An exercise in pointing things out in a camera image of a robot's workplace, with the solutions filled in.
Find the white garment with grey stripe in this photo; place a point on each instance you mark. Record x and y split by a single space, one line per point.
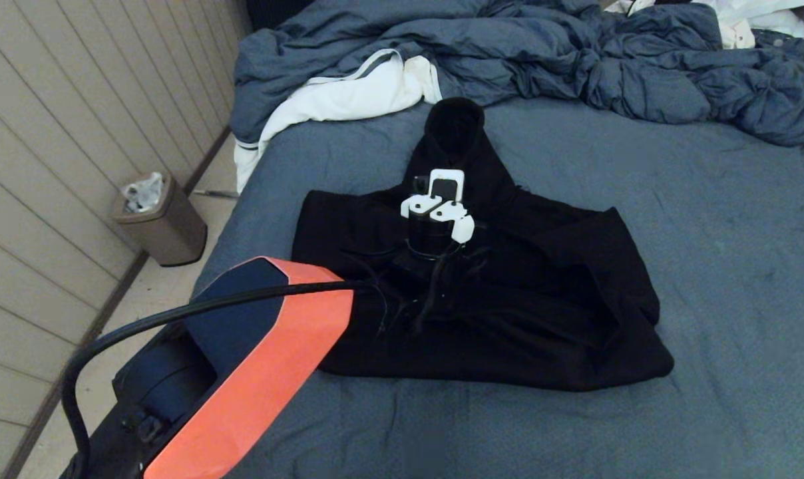
349 96

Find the clear plastic bin bag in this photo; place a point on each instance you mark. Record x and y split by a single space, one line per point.
142 193

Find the black zip hoodie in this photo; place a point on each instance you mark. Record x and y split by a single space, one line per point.
542 299

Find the grey metal rod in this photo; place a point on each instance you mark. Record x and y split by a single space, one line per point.
215 194

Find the cream rumpled garment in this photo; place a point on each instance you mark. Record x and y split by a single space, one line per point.
738 36

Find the blue bed sheet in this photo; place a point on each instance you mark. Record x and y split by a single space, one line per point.
708 266

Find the black headboard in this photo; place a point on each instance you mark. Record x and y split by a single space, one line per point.
269 10

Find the white pillow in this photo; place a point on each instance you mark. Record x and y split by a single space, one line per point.
768 23

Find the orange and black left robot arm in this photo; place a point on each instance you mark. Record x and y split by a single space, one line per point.
262 372

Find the beige trash bin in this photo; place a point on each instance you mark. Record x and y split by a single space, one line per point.
169 233

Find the rumpled blue duvet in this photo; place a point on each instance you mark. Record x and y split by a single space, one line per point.
508 46

